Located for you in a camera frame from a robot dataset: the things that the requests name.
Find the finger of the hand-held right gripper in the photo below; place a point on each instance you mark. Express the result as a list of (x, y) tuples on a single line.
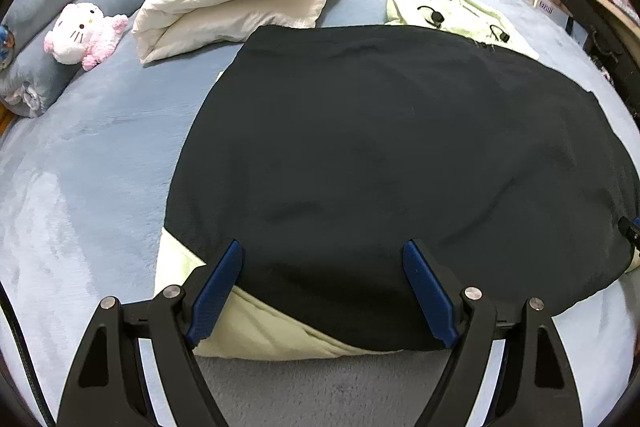
[(633, 233)]

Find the light green and black jacket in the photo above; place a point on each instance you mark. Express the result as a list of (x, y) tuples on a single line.
[(375, 132)]

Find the white and pink cat plush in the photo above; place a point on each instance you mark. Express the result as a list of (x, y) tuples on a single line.
[(75, 29)]

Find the black bag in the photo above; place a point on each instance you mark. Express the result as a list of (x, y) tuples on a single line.
[(610, 37)]

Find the grey-blue pillows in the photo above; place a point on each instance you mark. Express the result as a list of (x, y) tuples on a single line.
[(40, 77)]

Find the blue-grey box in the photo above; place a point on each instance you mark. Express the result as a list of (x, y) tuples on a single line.
[(577, 32)]

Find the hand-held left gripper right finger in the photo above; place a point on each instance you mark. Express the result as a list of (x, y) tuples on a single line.
[(430, 292)]

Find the small blue toy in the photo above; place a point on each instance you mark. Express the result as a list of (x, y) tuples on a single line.
[(5, 47)]

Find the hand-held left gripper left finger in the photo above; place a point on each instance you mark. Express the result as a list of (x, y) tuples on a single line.
[(215, 297)]

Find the bed with blue-grey sheet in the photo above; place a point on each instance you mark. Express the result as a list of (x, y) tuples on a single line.
[(100, 182)]

